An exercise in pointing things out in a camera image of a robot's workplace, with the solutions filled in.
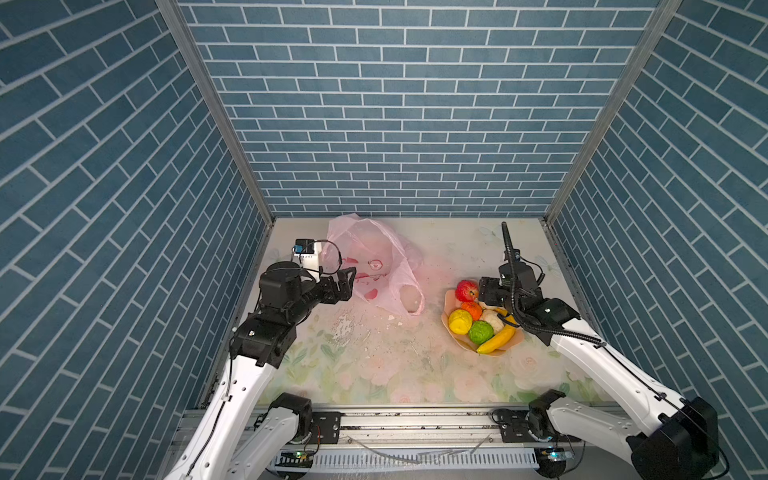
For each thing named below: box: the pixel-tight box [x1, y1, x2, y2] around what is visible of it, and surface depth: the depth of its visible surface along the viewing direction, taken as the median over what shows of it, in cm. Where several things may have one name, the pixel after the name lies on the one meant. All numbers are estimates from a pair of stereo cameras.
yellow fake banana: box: [476, 315, 516, 354], surface depth 84 cm
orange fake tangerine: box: [460, 302, 483, 321], surface depth 91 cm
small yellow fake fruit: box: [449, 309, 473, 335], surface depth 86 cm
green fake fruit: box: [468, 320, 494, 345], surface depth 86 cm
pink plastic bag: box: [321, 213, 425, 315], surface depth 93 cm
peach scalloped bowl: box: [442, 290, 525, 357], surface depth 86 cm
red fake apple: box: [455, 280, 479, 303], surface depth 91 cm
